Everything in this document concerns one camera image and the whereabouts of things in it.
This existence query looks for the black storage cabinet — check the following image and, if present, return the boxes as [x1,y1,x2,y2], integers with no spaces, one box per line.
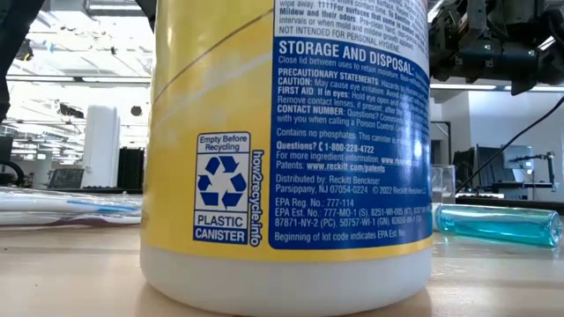
[116,146,145,190]

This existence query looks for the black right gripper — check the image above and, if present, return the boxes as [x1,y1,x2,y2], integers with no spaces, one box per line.
[429,12,541,96]

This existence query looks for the small blue tube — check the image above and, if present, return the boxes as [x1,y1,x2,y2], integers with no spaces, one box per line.
[433,203,564,247]

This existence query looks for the dark laptop screen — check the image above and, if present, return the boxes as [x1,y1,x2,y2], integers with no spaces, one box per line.
[47,167,85,189]

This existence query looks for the clear plastic holder cup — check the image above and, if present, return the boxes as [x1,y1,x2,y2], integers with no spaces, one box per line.
[430,164,457,206]

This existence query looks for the lit computer monitor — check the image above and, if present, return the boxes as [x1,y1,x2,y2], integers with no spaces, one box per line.
[501,144,535,172]

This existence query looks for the blue toothbrush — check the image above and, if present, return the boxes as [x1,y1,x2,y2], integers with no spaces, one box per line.
[0,193,143,217]

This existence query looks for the white pillar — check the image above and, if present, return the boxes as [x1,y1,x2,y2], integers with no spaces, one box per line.
[81,104,122,189]

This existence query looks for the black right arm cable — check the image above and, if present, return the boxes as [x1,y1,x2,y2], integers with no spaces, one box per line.
[455,94,564,194]

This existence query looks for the black ceiling camera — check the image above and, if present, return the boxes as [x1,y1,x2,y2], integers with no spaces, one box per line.
[15,38,34,62]

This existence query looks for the black computer monitor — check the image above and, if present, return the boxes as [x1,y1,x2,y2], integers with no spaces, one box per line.
[452,145,504,191]

